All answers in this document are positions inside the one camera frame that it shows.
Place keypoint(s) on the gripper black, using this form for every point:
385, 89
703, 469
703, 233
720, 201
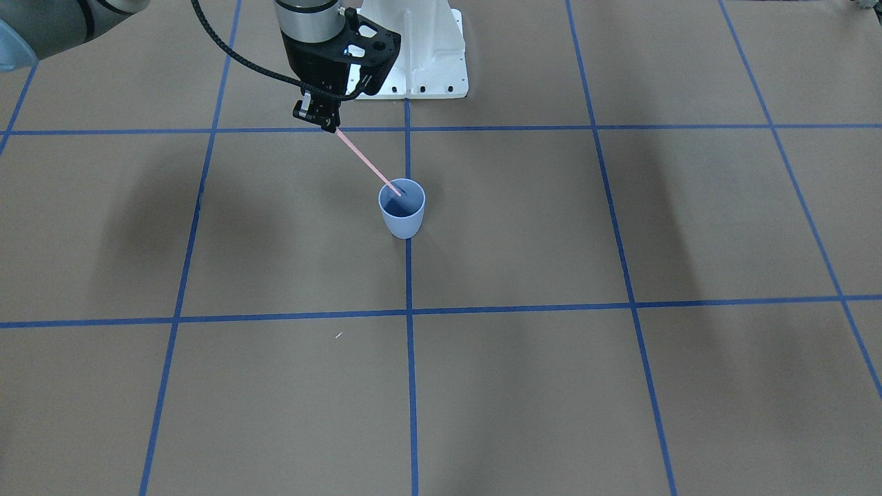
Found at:
309, 63

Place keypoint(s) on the pink chopstick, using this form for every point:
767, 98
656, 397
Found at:
368, 163

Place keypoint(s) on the blue cup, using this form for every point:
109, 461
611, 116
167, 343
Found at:
402, 214

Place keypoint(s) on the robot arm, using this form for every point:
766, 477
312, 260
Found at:
315, 34

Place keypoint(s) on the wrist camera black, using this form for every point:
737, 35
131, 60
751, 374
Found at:
372, 48

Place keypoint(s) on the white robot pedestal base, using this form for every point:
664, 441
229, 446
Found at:
432, 59

